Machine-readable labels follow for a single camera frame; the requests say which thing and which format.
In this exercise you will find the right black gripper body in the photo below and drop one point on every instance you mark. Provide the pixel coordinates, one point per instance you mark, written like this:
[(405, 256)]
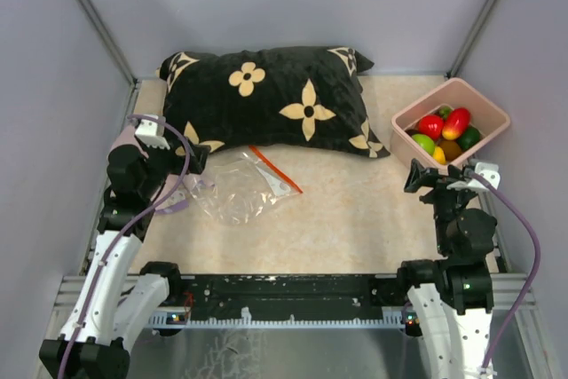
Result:
[(445, 201)]

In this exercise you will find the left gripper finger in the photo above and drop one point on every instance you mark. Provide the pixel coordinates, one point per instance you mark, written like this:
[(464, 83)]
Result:
[(198, 158), (176, 140)]

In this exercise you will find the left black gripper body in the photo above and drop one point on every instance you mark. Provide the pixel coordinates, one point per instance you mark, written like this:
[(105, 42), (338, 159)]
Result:
[(161, 162)]

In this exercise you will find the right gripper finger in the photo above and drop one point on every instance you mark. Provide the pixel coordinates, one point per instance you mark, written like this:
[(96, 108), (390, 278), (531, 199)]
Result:
[(420, 176), (456, 175)]

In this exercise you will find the red toy apple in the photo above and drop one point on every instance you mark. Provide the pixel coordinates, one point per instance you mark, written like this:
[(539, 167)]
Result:
[(431, 125)]

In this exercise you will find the red yellow toy mango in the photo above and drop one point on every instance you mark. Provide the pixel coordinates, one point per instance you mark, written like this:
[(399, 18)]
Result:
[(456, 123)]

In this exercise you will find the clear zip bag orange zipper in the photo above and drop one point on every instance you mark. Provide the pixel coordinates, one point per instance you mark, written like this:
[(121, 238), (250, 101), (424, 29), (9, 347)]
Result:
[(241, 187)]

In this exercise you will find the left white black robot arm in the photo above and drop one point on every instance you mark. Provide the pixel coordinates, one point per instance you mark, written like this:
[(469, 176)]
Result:
[(97, 339)]

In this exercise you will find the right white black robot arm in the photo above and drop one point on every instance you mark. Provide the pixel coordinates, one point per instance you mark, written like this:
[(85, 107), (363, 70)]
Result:
[(452, 297)]

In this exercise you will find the yellow toy lemon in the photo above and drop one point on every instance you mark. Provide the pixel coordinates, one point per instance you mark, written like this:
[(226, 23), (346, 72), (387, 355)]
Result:
[(439, 155)]

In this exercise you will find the brown toy fruit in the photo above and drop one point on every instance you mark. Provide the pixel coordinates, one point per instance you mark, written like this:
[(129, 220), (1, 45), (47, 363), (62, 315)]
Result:
[(451, 149)]

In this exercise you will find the light green toy fruit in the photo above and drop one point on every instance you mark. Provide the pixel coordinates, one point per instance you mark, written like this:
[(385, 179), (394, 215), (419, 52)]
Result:
[(425, 142)]

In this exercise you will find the dark green toy lime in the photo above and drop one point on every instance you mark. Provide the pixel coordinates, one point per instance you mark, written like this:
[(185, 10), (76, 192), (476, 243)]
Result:
[(469, 138)]

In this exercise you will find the pink purple cloth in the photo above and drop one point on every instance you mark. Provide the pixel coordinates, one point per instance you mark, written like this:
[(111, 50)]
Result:
[(177, 201)]

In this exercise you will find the dark mangosteen toy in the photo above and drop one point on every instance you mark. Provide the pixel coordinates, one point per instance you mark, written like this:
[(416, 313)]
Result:
[(444, 112)]

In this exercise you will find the pink plastic bin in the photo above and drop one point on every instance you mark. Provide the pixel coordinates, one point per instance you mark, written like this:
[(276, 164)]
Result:
[(487, 117)]

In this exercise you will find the black floral pillow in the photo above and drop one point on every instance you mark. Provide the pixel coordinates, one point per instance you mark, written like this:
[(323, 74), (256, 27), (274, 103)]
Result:
[(296, 96)]

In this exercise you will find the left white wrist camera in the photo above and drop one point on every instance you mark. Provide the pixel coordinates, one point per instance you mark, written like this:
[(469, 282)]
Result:
[(150, 133)]

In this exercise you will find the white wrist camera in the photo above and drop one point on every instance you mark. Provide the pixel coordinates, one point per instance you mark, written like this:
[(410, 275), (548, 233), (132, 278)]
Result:
[(150, 133), (477, 176)]

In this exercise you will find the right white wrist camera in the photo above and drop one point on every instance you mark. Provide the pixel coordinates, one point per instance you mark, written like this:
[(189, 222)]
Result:
[(477, 176)]

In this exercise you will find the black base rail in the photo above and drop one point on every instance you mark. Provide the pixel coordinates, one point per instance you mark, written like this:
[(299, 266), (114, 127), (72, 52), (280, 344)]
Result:
[(312, 301)]

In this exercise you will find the left aluminium corner post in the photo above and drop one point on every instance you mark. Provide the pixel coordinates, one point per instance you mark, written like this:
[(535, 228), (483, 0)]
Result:
[(111, 46)]

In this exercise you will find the aluminium corner post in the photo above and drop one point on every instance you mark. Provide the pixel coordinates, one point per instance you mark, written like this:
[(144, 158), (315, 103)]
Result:
[(471, 38), (111, 46)]

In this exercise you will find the right aluminium corner post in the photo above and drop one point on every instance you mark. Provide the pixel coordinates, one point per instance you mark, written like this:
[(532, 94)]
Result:
[(471, 38)]

